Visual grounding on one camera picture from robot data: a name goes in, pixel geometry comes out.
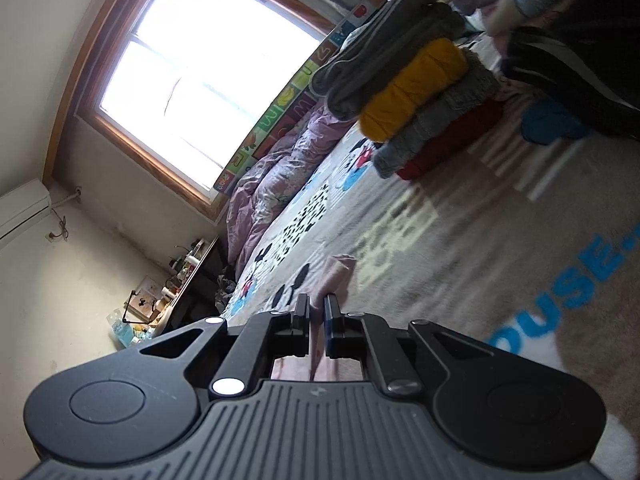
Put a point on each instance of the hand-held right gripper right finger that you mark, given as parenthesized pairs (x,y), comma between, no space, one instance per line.
(330,321)

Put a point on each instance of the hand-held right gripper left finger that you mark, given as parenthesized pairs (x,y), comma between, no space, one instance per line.
(302,319)

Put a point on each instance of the pink printed garment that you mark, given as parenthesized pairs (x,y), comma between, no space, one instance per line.
(337,272)

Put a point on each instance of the dark clothes heap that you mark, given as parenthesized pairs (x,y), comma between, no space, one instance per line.
(226,286)

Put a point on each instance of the dark desk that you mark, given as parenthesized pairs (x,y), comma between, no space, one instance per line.
(197,280)

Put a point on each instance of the purple quilt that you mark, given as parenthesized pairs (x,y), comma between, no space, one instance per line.
(280,175)

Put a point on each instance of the framed board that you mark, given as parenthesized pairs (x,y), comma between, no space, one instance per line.
(145,300)

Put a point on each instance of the cartoon printed blanket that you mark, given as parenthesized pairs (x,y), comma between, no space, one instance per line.
(475,220)

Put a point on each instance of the light blue pack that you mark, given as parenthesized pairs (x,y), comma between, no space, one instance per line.
(122,327)

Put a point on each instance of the red folded garment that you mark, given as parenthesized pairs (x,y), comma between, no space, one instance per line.
(450,145)

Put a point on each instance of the colourful alphabet foam mat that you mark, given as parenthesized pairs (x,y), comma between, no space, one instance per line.
(280,105)

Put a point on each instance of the yellow folded sweater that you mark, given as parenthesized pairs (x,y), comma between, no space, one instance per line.
(415,90)

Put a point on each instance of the wooden framed window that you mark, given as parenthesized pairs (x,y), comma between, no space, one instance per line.
(200,75)

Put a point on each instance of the dark grey folded garment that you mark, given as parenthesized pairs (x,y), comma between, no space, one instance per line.
(380,35)

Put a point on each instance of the white air conditioner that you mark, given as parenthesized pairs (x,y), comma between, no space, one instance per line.
(20,210)

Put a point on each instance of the black garment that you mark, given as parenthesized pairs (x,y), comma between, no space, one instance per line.
(580,65)

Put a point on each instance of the floral printed folded garment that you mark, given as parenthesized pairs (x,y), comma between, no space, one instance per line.
(515,7)

